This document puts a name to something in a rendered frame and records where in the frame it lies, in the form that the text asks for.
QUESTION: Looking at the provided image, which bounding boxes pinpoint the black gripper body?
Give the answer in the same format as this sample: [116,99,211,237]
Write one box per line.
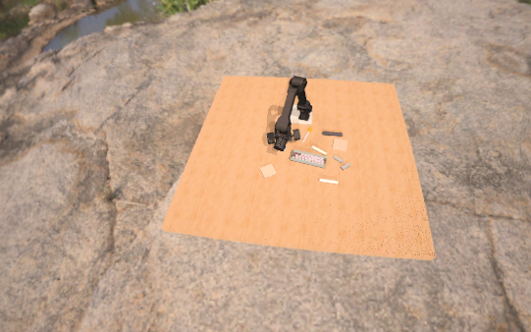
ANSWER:
[267,129,301,144]

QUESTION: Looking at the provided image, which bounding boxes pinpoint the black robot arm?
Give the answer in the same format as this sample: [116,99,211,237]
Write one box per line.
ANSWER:
[274,76,312,151]

